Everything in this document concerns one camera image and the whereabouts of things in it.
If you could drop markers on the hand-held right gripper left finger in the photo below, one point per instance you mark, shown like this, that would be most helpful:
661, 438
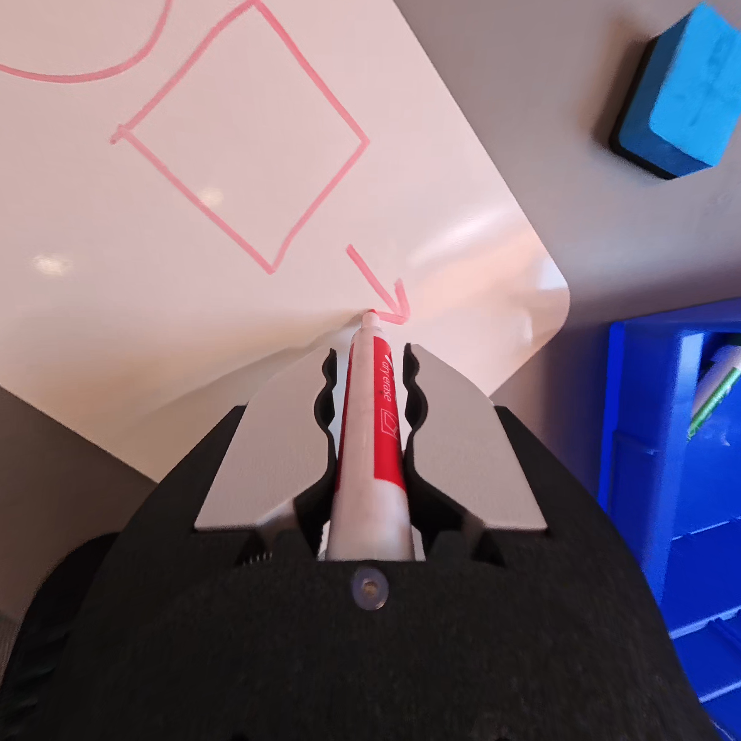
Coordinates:
261, 475

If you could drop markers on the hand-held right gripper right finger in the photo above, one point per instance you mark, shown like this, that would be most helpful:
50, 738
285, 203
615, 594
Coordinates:
481, 475

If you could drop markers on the red whiteboard marker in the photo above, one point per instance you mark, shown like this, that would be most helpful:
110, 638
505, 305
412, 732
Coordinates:
368, 486

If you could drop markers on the blue storage bin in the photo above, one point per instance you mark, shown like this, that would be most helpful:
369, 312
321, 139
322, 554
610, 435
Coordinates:
660, 486

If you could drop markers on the green whiteboard marker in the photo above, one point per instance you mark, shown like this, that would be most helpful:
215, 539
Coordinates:
716, 391

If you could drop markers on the white whiteboard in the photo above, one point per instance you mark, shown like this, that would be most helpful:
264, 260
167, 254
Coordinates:
93, 290

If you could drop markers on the blue whiteboard eraser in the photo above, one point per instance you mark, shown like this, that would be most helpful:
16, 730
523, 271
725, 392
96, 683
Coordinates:
695, 87

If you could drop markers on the black mesh chair armrest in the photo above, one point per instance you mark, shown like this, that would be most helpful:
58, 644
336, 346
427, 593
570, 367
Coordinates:
46, 637

